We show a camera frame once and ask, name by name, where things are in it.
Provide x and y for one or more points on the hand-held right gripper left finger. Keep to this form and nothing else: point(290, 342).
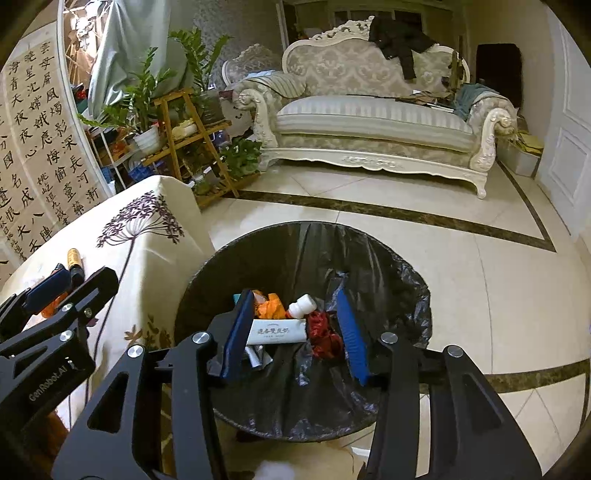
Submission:
point(238, 337)

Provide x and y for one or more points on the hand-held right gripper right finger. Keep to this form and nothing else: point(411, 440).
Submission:
point(353, 341)

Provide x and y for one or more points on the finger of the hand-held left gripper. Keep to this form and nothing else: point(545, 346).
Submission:
point(46, 286)
point(94, 288)

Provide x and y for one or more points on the silver grey wrapper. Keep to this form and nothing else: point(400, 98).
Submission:
point(258, 356)

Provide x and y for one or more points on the dark red wrapper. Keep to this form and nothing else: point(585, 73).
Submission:
point(323, 337)

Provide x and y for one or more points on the yellow label brown bottle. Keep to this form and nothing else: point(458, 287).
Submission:
point(74, 263)

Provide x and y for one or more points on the light blue packet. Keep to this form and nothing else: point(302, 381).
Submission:
point(238, 297)

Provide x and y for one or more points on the white tube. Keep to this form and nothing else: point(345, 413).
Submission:
point(277, 331)

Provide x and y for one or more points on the orange plastic bag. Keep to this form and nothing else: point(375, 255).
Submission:
point(270, 307)

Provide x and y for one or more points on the small white bottle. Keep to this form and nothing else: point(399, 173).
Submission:
point(302, 305)

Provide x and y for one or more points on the black bin with black bag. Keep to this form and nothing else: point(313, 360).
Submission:
point(295, 401)

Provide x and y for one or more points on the person's left forearm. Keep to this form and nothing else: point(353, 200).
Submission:
point(57, 427)

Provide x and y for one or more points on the floral tablecloth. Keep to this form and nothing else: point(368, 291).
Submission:
point(138, 258)

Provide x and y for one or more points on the blue plastic crate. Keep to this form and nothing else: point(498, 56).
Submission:
point(138, 173)

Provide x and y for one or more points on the white metal shelf rack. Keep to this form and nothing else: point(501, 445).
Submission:
point(108, 161)

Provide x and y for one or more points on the leafy plant in white pot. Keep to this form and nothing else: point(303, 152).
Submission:
point(147, 141)

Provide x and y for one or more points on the small green pothos plant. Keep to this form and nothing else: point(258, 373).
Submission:
point(242, 157)

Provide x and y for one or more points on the yellow white planter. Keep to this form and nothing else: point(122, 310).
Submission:
point(184, 128)

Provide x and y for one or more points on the wooden plant stand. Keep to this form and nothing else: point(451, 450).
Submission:
point(171, 96)

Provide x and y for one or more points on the tall leafy plant dark pot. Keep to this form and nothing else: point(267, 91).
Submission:
point(210, 108)

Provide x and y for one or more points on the cream carved sofa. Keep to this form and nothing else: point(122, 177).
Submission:
point(369, 120)

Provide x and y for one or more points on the grey storage box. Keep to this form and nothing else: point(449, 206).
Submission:
point(519, 159)

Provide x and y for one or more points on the grey-green curtain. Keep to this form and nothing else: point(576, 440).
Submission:
point(134, 41)

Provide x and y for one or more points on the pile of papers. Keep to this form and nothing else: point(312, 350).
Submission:
point(429, 98)

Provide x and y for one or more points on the teal blanket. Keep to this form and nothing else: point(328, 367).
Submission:
point(468, 99)

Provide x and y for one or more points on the cream carved armchair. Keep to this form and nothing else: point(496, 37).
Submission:
point(251, 57)

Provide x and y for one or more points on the white panelled door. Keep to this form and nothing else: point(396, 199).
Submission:
point(570, 152)

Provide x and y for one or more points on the dark brown upright object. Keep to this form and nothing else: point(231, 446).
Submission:
point(455, 69)

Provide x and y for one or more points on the black jacket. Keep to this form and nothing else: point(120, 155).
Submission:
point(397, 39)

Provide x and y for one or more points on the dark covered screen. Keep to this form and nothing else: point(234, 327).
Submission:
point(498, 69)

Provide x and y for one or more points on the calligraphy wall hanging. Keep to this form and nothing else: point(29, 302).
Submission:
point(37, 161)

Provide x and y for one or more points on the crystal wall lamp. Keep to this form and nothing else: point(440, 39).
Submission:
point(85, 27)

